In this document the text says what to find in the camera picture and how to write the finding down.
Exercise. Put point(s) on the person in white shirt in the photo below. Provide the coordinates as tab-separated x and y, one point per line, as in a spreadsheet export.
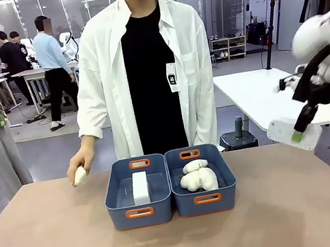
144	70

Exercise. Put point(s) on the wooden shoe rack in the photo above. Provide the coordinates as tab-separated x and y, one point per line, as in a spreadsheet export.
228	48

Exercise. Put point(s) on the white table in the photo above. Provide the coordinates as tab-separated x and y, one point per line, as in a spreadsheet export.
250	92

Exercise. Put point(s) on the grey background table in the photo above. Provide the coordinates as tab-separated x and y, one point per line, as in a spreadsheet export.
30	74

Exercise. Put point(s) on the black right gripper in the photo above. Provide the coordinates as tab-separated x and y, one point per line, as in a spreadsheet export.
313	90

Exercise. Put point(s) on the black equipment case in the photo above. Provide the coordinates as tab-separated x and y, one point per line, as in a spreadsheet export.
257	33

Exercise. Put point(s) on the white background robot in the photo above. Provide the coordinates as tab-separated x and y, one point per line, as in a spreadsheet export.
69	46

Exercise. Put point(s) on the person's right hand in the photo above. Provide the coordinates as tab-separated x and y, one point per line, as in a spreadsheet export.
82	156

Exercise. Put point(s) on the black-haired man dark top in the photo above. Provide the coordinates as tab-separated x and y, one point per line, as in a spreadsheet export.
20	45

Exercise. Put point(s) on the white black name badge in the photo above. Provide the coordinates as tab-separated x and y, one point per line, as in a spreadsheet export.
172	77

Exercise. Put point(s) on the white plush toy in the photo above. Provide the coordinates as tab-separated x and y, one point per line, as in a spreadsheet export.
79	176
197	181
193	166

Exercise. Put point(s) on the black tripod stand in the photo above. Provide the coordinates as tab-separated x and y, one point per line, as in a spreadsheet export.
270	33

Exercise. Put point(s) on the man in black t-shirt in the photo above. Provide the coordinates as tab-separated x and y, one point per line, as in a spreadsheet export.
13	62

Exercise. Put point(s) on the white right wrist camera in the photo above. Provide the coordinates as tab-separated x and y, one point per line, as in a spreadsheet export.
287	82

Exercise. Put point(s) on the man in light-blue sweater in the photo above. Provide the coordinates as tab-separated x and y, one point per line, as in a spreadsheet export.
51	56

